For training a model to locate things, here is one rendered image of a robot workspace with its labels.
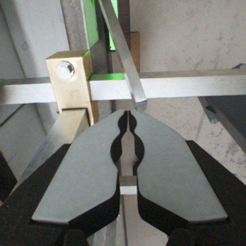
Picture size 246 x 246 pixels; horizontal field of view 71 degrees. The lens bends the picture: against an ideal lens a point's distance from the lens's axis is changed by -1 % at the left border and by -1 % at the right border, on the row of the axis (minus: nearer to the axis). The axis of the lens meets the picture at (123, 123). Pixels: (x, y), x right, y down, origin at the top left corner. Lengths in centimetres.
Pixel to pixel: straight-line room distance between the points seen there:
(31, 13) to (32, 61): 11
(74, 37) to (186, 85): 24
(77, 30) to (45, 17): 12
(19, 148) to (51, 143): 31
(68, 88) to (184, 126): 117
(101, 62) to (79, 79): 15
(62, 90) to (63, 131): 7
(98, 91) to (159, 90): 9
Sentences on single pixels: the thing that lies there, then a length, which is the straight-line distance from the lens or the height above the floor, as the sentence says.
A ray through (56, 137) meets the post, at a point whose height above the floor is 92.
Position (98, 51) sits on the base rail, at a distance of 39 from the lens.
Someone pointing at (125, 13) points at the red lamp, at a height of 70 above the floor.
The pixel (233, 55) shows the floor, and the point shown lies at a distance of 126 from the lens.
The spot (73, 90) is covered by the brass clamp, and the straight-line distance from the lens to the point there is 25.
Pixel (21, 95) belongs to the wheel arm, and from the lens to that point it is 30.
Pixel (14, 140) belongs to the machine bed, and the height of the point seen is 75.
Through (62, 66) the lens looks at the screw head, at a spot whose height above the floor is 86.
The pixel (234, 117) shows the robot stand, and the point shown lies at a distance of 98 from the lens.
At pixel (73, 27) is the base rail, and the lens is 39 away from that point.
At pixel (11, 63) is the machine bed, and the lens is 52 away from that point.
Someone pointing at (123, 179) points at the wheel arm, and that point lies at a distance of 43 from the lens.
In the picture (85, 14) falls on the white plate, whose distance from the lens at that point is 29.
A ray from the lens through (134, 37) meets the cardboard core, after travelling 100.
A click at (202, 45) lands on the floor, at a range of 117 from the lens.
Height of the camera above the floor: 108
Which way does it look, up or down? 57 degrees down
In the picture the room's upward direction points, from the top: 178 degrees counter-clockwise
